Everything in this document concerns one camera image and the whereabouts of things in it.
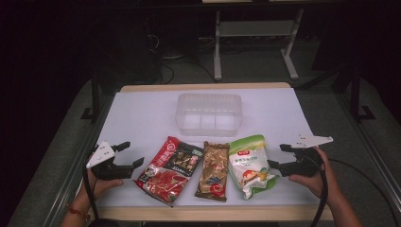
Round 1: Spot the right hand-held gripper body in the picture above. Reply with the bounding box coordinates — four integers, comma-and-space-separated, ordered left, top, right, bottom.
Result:
278, 134, 335, 178

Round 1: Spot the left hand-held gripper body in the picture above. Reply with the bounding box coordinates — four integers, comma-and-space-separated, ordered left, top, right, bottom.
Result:
85, 140, 135, 182

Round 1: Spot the green and white food packet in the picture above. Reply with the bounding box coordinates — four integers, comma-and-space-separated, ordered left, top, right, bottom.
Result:
227, 134, 280, 201

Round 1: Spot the red and black food packet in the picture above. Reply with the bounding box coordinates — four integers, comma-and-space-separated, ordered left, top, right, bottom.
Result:
134, 135, 204, 207

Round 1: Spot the brown food packet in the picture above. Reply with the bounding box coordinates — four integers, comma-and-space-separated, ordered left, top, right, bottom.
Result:
194, 140, 231, 202

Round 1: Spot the clear plastic container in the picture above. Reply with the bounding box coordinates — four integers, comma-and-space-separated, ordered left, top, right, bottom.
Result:
175, 93, 243, 138

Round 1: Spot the person's right hand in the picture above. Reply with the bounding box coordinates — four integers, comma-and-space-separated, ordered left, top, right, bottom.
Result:
288, 146, 343, 206

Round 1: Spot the person's left hand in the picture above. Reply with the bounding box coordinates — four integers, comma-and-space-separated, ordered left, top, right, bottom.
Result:
77, 168, 125, 206

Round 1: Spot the white table sheet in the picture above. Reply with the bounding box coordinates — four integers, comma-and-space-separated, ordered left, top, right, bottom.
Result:
94, 88, 321, 208

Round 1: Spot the black metal stand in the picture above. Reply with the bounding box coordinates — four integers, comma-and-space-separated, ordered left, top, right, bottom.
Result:
349, 64, 376, 123
79, 69, 102, 123

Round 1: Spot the white metal stand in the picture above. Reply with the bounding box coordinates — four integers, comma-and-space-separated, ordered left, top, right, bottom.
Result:
213, 9, 305, 81

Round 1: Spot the aluminium frame rail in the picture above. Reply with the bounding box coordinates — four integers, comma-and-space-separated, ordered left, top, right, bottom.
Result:
42, 94, 113, 227
335, 93, 401, 204

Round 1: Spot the right hand-held gripper cable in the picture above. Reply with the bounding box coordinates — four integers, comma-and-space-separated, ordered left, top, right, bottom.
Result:
306, 154, 329, 227

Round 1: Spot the hand-held gripper cable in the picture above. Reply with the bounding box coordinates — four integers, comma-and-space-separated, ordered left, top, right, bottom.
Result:
82, 146, 99, 222
306, 154, 329, 227

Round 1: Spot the left hand-held gripper cable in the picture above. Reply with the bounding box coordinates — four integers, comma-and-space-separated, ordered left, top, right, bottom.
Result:
82, 146, 99, 222

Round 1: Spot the red bracelet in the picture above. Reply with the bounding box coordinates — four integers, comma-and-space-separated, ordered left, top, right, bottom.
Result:
65, 204, 92, 221

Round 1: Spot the black floor cable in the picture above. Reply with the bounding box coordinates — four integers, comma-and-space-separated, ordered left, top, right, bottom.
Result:
327, 158, 401, 227

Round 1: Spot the bundle of floor cables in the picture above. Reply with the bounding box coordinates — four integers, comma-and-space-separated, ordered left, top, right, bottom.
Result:
147, 32, 219, 85

